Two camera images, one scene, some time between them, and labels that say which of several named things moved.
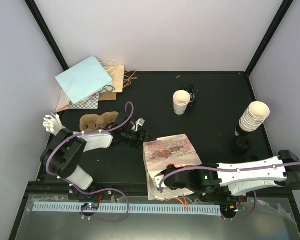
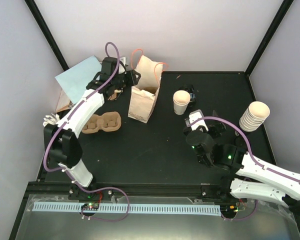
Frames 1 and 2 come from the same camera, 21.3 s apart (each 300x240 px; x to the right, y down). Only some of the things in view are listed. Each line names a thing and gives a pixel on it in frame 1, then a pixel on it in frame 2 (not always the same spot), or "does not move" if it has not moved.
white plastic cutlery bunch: x=53 y=124 does not move
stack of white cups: x=254 y=116 does not move
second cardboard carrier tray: x=90 y=122 does not move
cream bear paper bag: x=164 y=151 → x=144 y=90
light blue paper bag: x=84 y=80 does not move
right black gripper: x=171 y=167 → x=216 y=132
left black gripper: x=141 y=139 → x=132 y=80
